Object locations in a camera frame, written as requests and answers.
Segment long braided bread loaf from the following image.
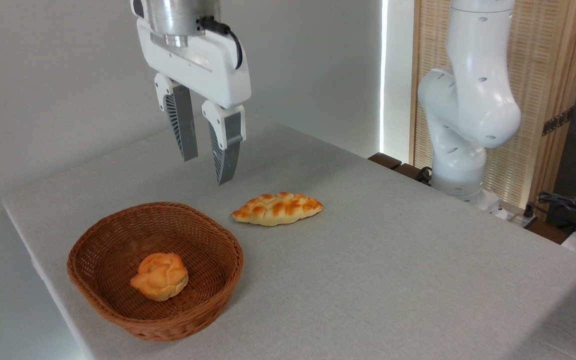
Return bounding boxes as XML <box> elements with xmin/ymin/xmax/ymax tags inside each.
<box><xmin>231</xmin><ymin>192</ymin><xmax>324</xmax><ymax>227</ymax></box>

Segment tangled black cables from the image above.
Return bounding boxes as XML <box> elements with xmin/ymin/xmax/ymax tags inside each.
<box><xmin>536</xmin><ymin>186</ymin><xmax>576</xmax><ymax>237</ymax></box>

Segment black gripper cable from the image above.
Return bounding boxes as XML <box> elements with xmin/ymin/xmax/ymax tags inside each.
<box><xmin>199</xmin><ymin>16</ymin><xmax>244</xmax><ymax>70</ymax></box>

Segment brown wicker basket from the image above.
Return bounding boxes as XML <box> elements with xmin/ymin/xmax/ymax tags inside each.
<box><xmin>66</xmin><ymin>201</ymin><xmax>244</xmax><ymax>343</ymax></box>

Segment round orange bread roll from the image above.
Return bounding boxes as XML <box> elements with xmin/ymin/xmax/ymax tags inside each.
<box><xmin>129</xmin><ymin>252</ymin><xmax>189</xmax><ymax>302</ymax></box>

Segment dark brown wooden bench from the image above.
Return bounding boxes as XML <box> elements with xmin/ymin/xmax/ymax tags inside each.
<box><xmin>368</xmin><ymin>152</ymin><xmax>433</xmax><ymax>185</ymax></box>

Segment white power strip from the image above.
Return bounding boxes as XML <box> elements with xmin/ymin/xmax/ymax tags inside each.
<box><xmin>504</xmin><ymin>209</ymin><xmax>539</xmax><ymax>229</ymax></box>

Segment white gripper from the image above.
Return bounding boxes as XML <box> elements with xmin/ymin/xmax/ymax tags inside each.
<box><xmin>136</xmin><ymin>19</ymin><xmax>252</xmax><ymax>186</ymax></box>

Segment dark metal screen hinge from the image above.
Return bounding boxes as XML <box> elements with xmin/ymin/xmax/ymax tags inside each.
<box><xmin>542</xmin><ymin>106</ymin><xmax>575</xmax><ymax>137</ymax></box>

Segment grey linen tablecloth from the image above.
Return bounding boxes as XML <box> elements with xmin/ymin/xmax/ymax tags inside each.
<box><xmin>2</xmin><ymin>112</ymin><xmax>576</xmax><ymax>360</ymax></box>

